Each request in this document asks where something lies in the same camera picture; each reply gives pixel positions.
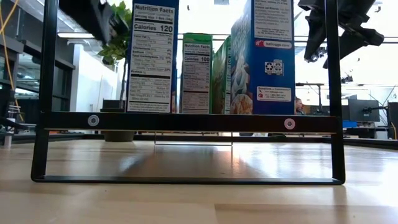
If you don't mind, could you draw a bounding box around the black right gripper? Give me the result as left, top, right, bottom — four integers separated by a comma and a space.
298, 0, 385, 63

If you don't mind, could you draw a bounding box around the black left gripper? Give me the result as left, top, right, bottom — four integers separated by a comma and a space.
58, 0, 114, 44

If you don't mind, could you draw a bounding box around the blue Frosted Flakes box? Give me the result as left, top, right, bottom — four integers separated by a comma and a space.
229, 0, 297, 116

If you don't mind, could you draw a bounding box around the blue cereal box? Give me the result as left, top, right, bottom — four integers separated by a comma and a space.
126, 0, 180, 114

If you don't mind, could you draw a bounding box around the green Apple Jacks box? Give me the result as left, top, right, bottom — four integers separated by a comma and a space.
179, 32, 214, 114
211, 35, 233, 114

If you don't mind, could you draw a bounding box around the green plant in black pot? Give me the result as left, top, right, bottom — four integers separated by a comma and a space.
98, 1, 137, 143

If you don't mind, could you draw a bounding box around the person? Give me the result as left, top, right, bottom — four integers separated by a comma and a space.
294, 96, 307, 116

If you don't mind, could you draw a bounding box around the black computer monitor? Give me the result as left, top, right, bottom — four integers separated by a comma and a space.
348, 98, 381, 123
387, 101, 398, 139

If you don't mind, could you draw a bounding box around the wooden tray board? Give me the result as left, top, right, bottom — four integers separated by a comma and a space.
30, 0, 346, 186

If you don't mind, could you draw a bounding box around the yellow cable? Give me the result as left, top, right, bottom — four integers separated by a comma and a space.
0, 0, 20, 122

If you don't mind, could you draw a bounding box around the black aluminium rig frame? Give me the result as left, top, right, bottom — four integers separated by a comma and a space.
0, 132, 398, 151

